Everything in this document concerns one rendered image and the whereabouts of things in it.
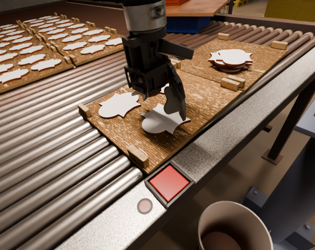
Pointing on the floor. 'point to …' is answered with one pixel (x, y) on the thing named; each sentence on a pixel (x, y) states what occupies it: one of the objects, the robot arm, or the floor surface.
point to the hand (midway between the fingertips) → (164, 108)
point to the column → (295, 190)
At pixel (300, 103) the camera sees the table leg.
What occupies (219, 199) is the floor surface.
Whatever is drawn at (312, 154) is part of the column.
